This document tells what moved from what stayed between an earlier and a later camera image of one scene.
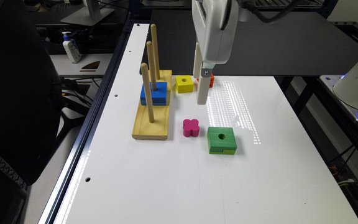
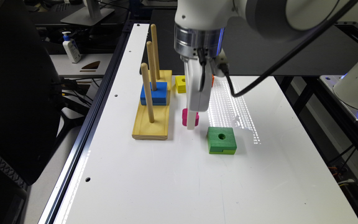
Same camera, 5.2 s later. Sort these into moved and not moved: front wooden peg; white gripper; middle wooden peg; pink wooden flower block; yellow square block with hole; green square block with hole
Moved: white gripper; pink wooden flower block
Not moved: yellow square block with hole; front wooden peg; middle wooden peg; green square block with hole
